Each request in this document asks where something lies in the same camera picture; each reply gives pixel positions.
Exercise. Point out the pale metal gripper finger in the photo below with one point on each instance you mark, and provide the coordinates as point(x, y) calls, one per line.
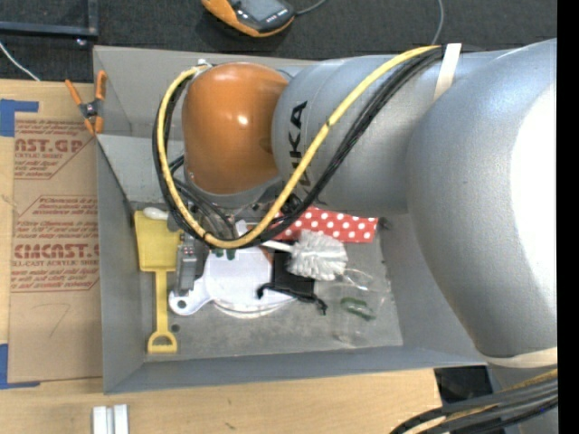
point(197, 276)
point(184, 274)

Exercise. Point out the yellow toy shovel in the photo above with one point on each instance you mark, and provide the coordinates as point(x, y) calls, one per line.
point(156, 247)

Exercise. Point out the small white plastic piece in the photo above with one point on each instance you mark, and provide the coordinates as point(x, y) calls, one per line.
point(156, 214)

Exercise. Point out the grey metal bin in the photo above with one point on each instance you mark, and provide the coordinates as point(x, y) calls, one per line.
point(253, 337)

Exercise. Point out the white bottle brush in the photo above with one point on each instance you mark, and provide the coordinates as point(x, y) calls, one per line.
point(319, 256)

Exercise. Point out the red white-dotted cloth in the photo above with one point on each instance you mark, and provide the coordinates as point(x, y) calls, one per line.
point(339, 226)

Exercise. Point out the brown cardboard board red print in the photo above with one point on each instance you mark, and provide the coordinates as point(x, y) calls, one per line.
point(54, 323)

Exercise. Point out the clear plastic cup green print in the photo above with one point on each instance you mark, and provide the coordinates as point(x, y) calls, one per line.
point(362, 308)

